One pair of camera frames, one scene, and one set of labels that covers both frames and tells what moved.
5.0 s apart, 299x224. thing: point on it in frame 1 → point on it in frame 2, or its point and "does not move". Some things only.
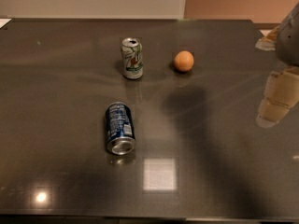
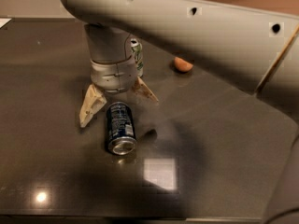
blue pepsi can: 120,128 does not move
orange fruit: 184,61 does not move
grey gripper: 290,41 → 113,75
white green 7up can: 133,62 does not move
